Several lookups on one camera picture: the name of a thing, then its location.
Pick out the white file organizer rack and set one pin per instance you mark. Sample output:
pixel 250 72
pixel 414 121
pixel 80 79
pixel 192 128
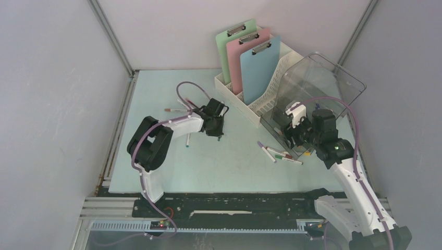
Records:
pixel 287 58

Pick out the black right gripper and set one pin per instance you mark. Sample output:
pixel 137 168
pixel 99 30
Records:
pixel 292 131

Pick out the green clipboard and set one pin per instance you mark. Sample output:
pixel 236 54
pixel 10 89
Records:
pixel 232 33

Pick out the green cap marker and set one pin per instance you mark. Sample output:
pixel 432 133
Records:
pixel 288 159

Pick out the teal cap marker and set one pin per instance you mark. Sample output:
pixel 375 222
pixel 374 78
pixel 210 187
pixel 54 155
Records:
pixel 188 140

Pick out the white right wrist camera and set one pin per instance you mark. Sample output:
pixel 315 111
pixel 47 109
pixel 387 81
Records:
pixel 296 112

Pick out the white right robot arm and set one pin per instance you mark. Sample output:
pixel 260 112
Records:
pixel 369 225

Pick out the blue clipboard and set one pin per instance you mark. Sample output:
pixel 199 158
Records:
pixel 257 68

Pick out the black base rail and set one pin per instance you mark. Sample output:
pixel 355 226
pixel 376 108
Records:
pixel 233 210

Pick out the pink clipboard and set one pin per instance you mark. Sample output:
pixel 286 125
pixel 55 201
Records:
pixel 236 48

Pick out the clear grey drawer box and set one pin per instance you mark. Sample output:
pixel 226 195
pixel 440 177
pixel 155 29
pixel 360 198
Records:
pixel 313 78

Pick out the purple cap marker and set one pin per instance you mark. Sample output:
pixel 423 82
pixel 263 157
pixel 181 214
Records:
pixel 266 152

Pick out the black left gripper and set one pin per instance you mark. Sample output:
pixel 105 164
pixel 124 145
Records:
pixel 218 133

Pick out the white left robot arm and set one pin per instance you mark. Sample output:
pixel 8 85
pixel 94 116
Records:
pixel 150 143

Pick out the dark red gel pen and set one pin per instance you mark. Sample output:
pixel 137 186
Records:
pixel 191 103

